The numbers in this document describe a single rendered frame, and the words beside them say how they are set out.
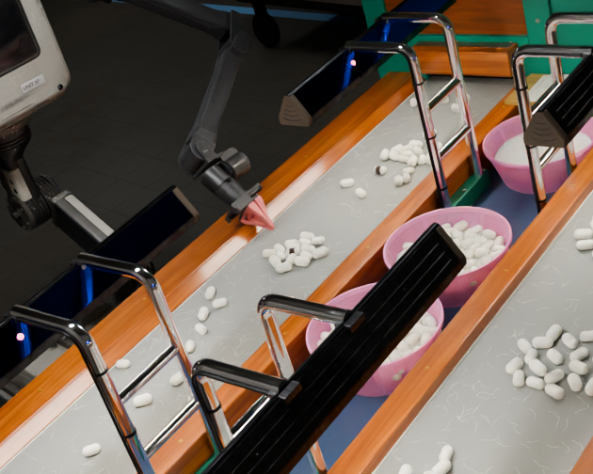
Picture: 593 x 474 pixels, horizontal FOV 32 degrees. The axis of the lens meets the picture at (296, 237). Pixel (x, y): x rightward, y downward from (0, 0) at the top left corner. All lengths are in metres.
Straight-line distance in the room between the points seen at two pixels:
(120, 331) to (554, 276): 0.90
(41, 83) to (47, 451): 0.88
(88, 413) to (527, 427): 0.85
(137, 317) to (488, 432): 0.85
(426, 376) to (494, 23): 1.22
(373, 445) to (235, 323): 0.54
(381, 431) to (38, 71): 1.20
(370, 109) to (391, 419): 1.23
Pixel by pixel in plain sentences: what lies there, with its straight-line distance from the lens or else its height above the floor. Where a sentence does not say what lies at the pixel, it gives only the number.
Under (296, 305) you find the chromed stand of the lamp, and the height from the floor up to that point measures 1.12.
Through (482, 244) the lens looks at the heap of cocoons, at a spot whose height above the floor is 0.74.
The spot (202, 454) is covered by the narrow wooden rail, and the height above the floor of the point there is 0.73.
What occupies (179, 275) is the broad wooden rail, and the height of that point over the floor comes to 0.77.
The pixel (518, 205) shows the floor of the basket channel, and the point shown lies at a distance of 2.42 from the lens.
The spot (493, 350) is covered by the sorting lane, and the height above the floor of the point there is 0.74.
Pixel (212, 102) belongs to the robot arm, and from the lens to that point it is 2.55.
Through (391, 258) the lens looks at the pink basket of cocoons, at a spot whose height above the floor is 0.75.
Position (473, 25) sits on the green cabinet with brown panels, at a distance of 2.83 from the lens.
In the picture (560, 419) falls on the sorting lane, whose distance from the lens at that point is 1.75.
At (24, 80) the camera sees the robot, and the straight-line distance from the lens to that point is 2.46.
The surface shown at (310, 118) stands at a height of 1.06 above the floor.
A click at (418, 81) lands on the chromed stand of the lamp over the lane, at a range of 2.23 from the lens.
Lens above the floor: 1.93
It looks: 30 degrees down
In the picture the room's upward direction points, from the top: 18 degrees counter-clockwise
